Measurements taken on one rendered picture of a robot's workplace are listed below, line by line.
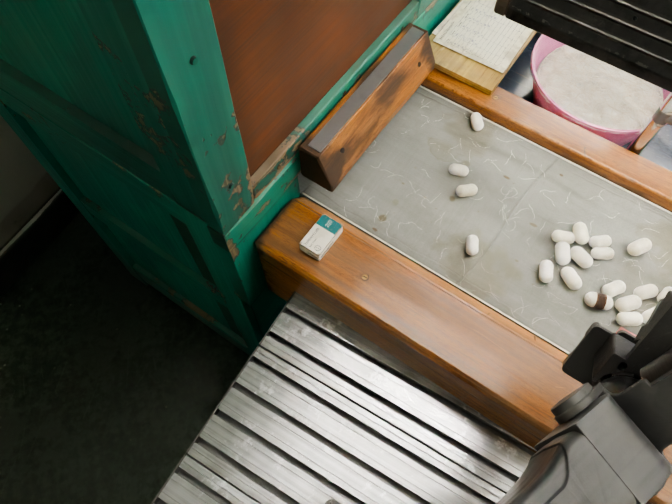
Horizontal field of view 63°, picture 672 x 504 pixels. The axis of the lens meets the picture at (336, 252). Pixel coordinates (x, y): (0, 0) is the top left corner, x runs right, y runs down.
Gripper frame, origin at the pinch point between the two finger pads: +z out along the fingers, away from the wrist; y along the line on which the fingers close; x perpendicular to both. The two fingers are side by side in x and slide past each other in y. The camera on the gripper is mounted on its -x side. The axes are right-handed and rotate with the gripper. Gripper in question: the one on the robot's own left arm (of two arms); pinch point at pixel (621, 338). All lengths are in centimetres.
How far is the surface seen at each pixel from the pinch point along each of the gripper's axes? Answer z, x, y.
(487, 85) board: 30.6, -15.6, 32.9
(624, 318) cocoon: 12.7, 1.9, -1.9
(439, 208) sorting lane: 15.4, 2.2, 28.1
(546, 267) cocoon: 13.4, 1.3, 10.3
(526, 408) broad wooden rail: -2.1, 13.7, 4.0
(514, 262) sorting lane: 14.1, 3.3, 14.3
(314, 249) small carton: -1.7, 10.8, 38.5
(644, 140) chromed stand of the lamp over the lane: 31.8, -18.4, 7.3
